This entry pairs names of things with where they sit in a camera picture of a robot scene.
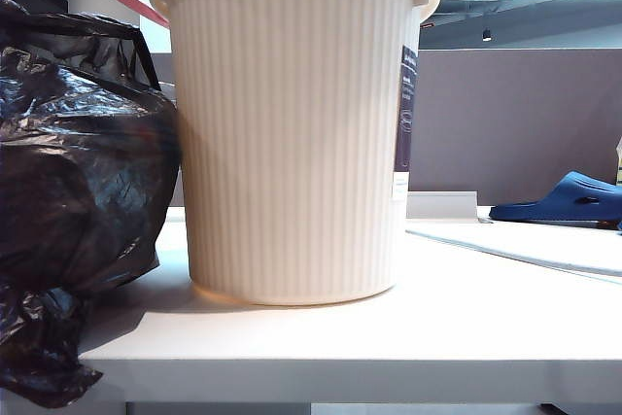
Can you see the dark product label sticker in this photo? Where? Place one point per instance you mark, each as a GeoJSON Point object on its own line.
{"type": "Point", "coordinates": [407, 114]}

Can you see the black plastic garbage bag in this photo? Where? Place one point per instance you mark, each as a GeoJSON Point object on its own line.
{"type": "Point", "coordinates": [73, 167]}

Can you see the grey rounded desk divider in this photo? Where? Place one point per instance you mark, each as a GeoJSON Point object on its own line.
{"type": "Point", "coordinates": [162, 70]}

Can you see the white ribbed plastic trash can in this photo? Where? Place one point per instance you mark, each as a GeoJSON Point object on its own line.
{"type": "Point", "coordinates": [291, 143]}

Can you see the black ceiling spotlight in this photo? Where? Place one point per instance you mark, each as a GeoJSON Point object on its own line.
{"type": "Point", "coordinates": [487, 35]}

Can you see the white partition base trim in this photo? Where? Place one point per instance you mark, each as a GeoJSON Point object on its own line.
{"type": "Point", "coordinates": [442, 203]}

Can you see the yellow snack package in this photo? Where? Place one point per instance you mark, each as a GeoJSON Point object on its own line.
{"type": "Point", "coordinates": [619, 162]}

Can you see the blue rubber clog slipper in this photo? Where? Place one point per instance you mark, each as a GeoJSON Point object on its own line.
{"type": "Point", "coordinates": [573, 191]}

